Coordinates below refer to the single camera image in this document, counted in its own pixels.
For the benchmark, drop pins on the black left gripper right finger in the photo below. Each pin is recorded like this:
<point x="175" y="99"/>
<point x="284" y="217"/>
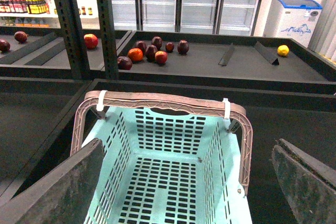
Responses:
<point x="307" y="184"/>

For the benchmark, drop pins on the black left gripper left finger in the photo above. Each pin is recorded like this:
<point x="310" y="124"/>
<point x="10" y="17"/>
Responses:
<point x="63" y="195"/>

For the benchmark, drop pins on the teal plastic shopping basket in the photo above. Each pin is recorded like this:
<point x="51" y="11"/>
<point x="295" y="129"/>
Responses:
<point x="160" y="168"/>

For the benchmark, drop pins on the dark red apple front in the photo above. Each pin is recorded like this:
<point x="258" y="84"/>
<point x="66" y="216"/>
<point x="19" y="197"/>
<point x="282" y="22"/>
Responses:
<point x="124" y="63"/>

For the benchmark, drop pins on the dark red apple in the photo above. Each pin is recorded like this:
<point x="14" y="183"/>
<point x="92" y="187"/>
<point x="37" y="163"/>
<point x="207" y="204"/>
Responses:
<point x="4" y="45"/>
<point x="124" y="63"/>

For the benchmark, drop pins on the dark red apple far left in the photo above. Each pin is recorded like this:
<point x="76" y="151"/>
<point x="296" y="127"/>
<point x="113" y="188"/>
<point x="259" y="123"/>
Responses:
<point x="4" y="45"/>

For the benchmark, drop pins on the dark red apple left shelf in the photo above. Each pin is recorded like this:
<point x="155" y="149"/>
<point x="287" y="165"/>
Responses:
<point x="21" y="37"/>

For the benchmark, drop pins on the red apple in cluster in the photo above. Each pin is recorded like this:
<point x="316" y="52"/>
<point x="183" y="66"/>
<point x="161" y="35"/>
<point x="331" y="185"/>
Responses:
<point x="160" y="57"/>

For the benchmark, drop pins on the dark apple cluster centre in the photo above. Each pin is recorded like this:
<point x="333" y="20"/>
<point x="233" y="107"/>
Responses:
<point x="150" y="52"/>

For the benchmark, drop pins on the dark apple cluster back left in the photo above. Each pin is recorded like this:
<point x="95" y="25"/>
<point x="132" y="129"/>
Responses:
<point x="141" y="45"/>

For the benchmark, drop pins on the small dark apple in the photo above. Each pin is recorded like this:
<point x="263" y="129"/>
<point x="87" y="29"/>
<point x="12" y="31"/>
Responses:
<point x="169" y="47"/>

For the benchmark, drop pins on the white zip tie left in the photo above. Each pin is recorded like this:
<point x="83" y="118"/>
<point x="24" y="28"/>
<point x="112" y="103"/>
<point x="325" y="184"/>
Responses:
<point x="100" y="104"/>

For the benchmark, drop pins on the white zip tie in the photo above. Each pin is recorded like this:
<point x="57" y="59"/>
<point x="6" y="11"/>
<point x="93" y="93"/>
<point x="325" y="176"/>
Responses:
<point x="100" y="104"/>
<point x="227" y="108"/>

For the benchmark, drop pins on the black produce display bin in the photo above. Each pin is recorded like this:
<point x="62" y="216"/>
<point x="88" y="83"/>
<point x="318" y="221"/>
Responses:
<point x="302" y="80"/>

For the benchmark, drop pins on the white zip tie right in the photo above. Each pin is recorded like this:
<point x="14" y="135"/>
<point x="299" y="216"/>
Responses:
<point x="227" y="108"/>

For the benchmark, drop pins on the yellow lemon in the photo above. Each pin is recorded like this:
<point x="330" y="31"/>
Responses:
<point x="283" y="51"/>

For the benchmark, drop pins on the black shelf divider right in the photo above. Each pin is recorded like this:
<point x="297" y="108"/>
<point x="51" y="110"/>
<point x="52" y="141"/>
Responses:
<point x="267" y="54"/>

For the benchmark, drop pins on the black shelf divider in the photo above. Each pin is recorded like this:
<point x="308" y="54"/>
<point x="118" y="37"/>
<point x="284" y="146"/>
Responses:
<point x="267" y="54"/>
<point x="227" y="55"/>

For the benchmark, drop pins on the black shelf divider left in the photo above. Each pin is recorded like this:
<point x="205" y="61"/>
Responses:
<point x="227" y="55"/>

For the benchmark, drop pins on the orange red fruit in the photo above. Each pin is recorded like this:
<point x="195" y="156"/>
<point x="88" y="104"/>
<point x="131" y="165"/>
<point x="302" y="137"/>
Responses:
<point x="135" y="54"/>

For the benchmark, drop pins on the white chest freezer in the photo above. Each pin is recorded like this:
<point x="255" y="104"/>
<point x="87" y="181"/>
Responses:
<point x="294" y="19"/>

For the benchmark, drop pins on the white shelf with bottles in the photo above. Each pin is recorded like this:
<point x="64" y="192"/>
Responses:
<point x="43" y="13"/>

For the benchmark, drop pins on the glass door refrigerator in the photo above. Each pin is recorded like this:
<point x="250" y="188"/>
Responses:
<point x="218" y="17"/>

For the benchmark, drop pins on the dark metal rack post left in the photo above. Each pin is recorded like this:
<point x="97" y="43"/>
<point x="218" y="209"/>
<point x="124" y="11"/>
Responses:
<point x="71" y="30"/>

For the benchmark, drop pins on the dark metal rack post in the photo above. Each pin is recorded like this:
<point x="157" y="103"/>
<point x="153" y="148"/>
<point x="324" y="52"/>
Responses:
<point x="108" y="38"/>
<point x="71" y="30"/>

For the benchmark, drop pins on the dark metal rack post right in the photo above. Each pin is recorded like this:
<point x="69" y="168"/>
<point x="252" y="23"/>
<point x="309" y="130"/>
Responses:
<point x="108" y="38"/>

